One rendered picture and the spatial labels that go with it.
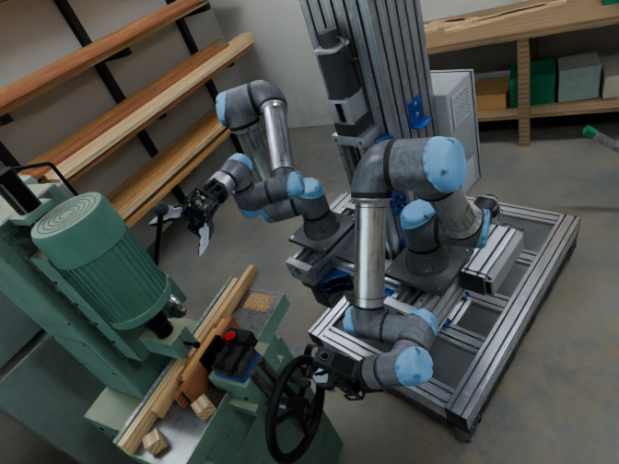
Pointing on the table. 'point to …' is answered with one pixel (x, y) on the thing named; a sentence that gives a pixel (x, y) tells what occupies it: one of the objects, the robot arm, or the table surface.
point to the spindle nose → (159, 325)
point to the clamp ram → (212, 353)
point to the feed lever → (159, 227)
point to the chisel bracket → (174, 343)
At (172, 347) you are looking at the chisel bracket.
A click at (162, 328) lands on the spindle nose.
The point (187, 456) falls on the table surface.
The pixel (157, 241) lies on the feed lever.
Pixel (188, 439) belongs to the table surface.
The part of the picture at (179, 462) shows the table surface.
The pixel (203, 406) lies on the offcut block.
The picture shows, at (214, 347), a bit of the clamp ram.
